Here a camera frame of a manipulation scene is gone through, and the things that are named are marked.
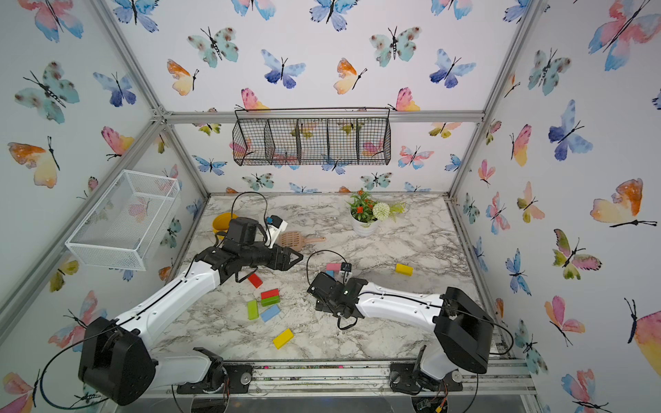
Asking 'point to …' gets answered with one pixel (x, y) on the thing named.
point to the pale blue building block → (270, 312)
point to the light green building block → (252, 310)
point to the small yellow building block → (402, 268)
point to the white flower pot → (363, 229)
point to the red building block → (255, 280)
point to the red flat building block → (269, 293)
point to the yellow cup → (221, 222)
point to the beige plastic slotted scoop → (296, 239)
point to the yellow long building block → (283, 339)
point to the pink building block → (334, 267)
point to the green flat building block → (269, 301)
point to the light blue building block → (330, 273)
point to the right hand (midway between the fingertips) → (334, 300)
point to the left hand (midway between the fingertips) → (296, 252)
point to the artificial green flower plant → (363, 208)
